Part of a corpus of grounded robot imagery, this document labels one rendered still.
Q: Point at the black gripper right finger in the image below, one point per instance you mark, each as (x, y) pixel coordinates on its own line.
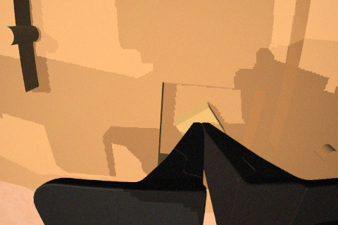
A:
(245, 189)

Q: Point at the yellow cube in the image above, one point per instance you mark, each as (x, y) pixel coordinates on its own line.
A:
(201, 113)

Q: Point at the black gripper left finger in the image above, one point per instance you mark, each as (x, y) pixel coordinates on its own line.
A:
(172, 194)

